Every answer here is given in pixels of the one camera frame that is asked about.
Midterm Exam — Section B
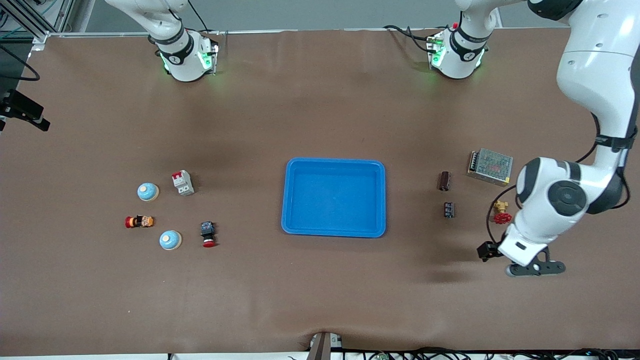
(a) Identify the blue plastic tray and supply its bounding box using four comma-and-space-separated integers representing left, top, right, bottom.
281, 157, 387, 239

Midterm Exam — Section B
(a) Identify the black base power cable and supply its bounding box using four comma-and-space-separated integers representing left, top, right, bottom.
382, 24, 437, 54

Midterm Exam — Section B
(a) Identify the brass valve red handwheel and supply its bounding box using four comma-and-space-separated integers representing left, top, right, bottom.
491, 200, 513, 225

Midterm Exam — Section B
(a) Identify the white red circuit breaker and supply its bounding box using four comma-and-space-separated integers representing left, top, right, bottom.
171, 170, 195, 197

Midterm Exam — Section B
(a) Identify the blue dome bell cream base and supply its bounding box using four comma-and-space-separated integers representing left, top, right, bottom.
137, 182, 160, 203
159, 229, 182, 252

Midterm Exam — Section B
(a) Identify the brown table cover mat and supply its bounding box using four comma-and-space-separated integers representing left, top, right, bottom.
0, 26, 640, 357

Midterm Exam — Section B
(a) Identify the metal mesh power supply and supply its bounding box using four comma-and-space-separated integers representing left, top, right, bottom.
466, 148, 514, 187

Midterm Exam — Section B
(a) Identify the grey stand post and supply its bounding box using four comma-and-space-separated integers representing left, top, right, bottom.
306, 332, 345, 360

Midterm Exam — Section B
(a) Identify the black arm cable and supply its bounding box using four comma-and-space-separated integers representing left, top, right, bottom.
485, 112, 632, 243
0, 44, 41, 83

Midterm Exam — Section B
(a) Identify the aluminium frame profile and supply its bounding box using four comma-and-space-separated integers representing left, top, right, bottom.
0, 0, 83, 52

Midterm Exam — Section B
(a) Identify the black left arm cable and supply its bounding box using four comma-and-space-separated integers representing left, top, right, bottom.
485, 112, 632, 243

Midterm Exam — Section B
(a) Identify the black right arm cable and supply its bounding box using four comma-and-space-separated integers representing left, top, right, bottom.
0, 44, 41, 83

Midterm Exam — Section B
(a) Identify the red mushroom emergency stop button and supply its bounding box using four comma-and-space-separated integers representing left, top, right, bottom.
200, 221, 217, 249

